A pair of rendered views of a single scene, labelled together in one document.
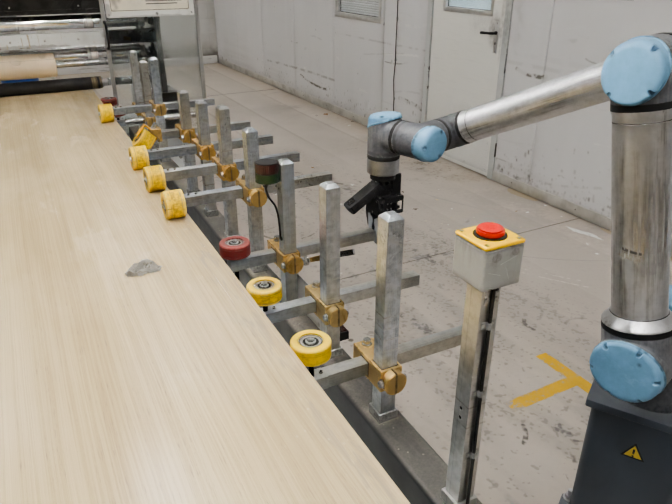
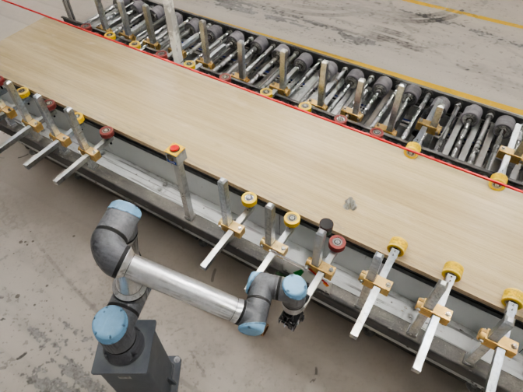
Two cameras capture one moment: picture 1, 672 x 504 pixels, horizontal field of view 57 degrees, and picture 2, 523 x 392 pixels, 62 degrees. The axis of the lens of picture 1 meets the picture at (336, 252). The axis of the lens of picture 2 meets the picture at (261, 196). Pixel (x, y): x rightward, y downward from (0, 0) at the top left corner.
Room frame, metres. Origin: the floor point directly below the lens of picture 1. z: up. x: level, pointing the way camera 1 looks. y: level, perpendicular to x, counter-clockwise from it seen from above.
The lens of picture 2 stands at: (2.24, -0.62, 2.60)
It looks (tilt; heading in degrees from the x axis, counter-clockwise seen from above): 50 degrees down; 149
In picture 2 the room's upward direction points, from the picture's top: 1 degrees counter-clockwise
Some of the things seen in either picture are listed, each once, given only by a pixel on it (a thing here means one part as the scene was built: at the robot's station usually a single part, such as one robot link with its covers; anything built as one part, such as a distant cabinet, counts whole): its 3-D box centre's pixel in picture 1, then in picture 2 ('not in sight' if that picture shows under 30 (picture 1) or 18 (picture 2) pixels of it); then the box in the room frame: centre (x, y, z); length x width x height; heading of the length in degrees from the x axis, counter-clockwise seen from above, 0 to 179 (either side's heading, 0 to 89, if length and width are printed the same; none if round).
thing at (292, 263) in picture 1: (284, 255); (320, 267); (1.49, 0.14, 0.85); 0.13 x 0.06 x 0.05; 27
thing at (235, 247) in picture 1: (235, 260); (335, 247); (1.45, 0.26, 0.85); 0.08 x 0.08 x 0.11
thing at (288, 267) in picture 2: (302, 292); (306, 276); (1.45, 0.09, 0.75); 0.26 x 0.01 x 0.10; 27
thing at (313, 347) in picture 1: (311, 362); (249, 204); (0.99, 0.05, 0.85); 0.08 x 0.08 x 0.11
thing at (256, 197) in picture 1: (251, 192); (375, 281); (1.71, 0.25, 0.95); 0.13 x 0.06 x 0.05; 27
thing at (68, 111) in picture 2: not in sight; (82, 141); (0.13, -0.55, 0.92); 0.03 x 0.03 x 0.48; 27
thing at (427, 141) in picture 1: (420, 140); (263, 287); (1.57, -0.22, 1.14); 0.12 x 0.12 x 0.09; 45
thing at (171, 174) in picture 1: (229, 165); (436, 316); (1.96, 0.35, 0.95); 0.50 x 0.04 x 0.04; 117
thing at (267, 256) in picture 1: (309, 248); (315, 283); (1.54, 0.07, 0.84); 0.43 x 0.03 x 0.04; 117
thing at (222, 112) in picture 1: (227, 179); (425, 311); (1.92, 0.35, 0.92); 0.03 x 0.03 x 0.48; 27
